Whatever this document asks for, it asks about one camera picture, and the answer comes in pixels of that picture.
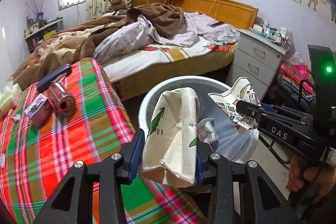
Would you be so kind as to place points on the yellow tissue pack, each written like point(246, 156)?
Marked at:
point(9, 97)

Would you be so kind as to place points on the folded colourful cloth stack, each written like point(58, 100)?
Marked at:
point(289, 78)

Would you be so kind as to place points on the dark blue glasses case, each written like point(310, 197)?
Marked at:
point(54, 76)

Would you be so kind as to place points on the plaid red green cloth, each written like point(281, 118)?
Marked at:
point(36, 159)

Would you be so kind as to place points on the white floral quilt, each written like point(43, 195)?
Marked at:
point(142, 32)

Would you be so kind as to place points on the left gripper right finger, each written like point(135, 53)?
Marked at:
point(203, 168)

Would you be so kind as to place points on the wooden headboard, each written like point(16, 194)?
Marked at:
point(238, 14)

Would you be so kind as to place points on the purple milk carton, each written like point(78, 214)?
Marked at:
point(39, 110)

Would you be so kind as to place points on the brown teddy bear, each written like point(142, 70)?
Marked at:
point(117, 6)

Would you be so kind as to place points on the grey drawer nightstand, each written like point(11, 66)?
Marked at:
point(257, 59)

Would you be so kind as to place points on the cluttered wall shelf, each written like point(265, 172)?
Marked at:
point(39, 32)

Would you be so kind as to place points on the beige paper bag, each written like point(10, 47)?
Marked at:
point(170, 153)

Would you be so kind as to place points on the right hand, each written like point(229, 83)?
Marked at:
point(297, 175)

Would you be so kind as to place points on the white trash bin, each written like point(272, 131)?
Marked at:
point(234, 146)

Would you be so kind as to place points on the brown fleece blanket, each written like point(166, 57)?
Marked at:
point(72, 45)

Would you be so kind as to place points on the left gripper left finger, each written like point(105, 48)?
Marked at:
point(132, 157)

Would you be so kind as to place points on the red drink can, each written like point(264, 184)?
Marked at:
point(62, 100)

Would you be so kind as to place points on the white patterned paper carton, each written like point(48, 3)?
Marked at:
point(242, 90)

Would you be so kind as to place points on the dried branches in vase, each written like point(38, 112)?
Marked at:
point(36, 6)

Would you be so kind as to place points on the white patterned bed sheet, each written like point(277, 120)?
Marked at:
point(204, 56)

